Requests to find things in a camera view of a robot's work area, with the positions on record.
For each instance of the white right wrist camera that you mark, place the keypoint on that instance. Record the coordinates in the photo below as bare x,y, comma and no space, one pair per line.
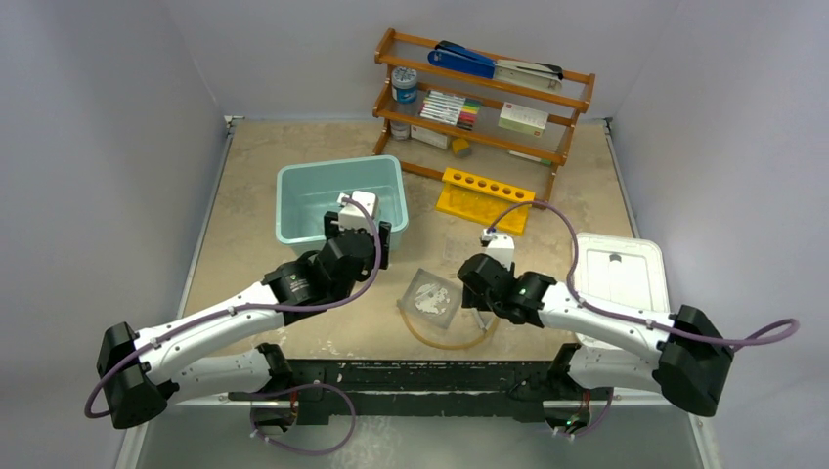
498,245

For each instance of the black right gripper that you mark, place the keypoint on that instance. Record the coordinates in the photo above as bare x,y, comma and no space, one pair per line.
483,311

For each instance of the amber rubber tubing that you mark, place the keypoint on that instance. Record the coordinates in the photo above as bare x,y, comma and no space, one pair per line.
489,331

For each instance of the blue-lidded jar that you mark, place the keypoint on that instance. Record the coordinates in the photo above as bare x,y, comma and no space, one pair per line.
404,85

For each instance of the blue long stapler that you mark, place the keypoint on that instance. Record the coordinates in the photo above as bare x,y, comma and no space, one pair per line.
451,56

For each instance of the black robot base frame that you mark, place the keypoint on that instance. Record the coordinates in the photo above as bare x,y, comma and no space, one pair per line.
525,391

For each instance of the white box lower shelf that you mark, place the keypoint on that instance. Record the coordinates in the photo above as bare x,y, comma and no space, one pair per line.
433,138

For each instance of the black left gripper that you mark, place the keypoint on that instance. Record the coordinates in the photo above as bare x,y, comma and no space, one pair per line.
332,225

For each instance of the yellow green sponge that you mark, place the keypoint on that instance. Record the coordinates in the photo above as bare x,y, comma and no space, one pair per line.
461,148

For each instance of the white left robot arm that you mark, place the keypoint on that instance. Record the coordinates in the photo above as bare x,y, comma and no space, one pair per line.
142,372

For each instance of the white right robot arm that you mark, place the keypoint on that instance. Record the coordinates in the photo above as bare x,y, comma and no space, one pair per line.
679,356

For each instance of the white plastic tray lid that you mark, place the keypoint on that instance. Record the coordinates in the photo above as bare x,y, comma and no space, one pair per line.
623,270

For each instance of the yellow test tube rack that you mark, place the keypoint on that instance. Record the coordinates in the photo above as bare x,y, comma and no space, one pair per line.
477,199

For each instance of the clear well plate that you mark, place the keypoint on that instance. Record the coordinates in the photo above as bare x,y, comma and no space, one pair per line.
457,249

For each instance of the clay pipe triangle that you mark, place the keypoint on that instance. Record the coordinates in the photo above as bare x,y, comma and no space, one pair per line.
484,320

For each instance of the green white box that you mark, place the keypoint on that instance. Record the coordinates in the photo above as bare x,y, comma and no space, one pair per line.
524,120

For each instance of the pack of coloured markers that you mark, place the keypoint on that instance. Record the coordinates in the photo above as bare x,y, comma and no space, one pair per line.
450,109

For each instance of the teal plastic tub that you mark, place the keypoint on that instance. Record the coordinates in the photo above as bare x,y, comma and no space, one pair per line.
306,192

